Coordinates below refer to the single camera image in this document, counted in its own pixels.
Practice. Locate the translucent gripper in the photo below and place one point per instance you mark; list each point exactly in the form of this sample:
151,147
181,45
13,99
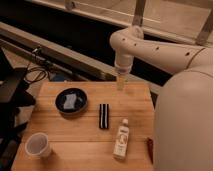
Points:
121,78

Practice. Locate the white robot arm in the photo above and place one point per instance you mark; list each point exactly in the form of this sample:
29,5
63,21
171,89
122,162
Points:
183,121

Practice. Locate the black white striped block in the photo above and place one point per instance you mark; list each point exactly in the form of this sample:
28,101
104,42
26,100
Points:
103,116

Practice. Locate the grey cloth piece in bowl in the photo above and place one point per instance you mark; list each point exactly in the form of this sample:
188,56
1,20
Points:
70,101

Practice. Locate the black round bowl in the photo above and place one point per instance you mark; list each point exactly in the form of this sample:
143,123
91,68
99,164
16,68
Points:
80,104

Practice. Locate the metal window railing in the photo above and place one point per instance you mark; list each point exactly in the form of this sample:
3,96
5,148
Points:
184,21

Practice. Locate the small white bottle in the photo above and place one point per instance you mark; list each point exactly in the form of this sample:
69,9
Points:
121,142

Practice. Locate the white paper cup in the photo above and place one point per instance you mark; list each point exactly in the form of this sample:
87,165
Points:
37,145

